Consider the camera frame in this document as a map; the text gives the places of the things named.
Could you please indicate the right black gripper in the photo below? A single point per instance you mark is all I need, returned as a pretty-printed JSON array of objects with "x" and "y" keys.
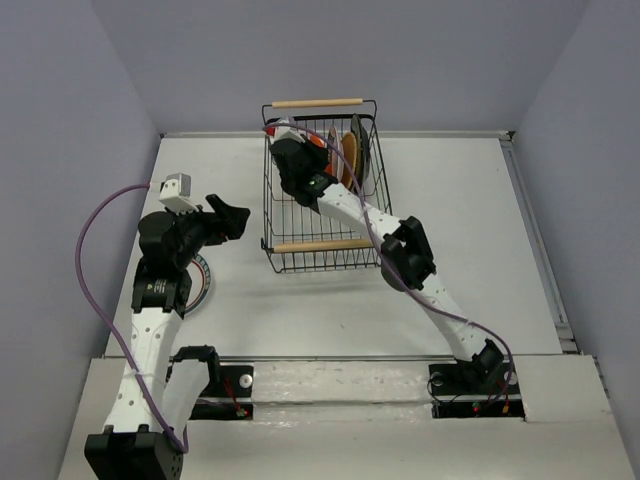
[{"x": 321, "y": 153}]

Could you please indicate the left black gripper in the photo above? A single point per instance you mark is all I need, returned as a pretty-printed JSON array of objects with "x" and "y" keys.
[{"x": 217, "y": 231}]

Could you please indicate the orange translucent plate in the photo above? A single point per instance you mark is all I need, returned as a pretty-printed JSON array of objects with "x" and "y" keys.
[{"x": 335, "y": 165}]

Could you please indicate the woven bamboo plate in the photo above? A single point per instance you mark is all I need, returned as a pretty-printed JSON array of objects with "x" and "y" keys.
[{"x": 353, "y": 167}]

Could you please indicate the black rimmed cream plate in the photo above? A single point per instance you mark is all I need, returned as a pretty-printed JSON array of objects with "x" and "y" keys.
[{"x": 363, "y": 155}]

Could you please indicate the white plate red green rim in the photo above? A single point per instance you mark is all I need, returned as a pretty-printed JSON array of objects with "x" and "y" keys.
[{"x": 202, "y": 283}]

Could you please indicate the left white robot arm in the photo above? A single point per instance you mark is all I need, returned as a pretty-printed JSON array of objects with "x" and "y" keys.
[{"x": 145, "y": 434}]

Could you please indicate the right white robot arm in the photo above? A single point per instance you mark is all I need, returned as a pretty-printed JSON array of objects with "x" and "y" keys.
[{"x": 328, "y": 180}]

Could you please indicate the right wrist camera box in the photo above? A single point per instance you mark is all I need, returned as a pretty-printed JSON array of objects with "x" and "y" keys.
[{"x": 282, "y": 129}]

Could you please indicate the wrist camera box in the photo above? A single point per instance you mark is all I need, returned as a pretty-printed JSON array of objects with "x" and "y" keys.
[
  {"x": 177, "y": 192},
  {"x": 282, "y": 129}
]

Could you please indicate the black wire dish rack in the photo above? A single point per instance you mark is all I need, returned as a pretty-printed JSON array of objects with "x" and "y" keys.
[{"x": 297, "y": 239}]

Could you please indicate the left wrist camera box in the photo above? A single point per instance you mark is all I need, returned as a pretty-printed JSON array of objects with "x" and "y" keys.
[{"x": 177, "y": 192}]

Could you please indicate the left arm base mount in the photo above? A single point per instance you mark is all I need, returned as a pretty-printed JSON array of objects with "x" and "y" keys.
[{"x": 230, "y": 399}]

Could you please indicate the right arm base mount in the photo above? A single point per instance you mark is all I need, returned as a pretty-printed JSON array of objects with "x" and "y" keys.
[{"x": 451, "y": 398}]

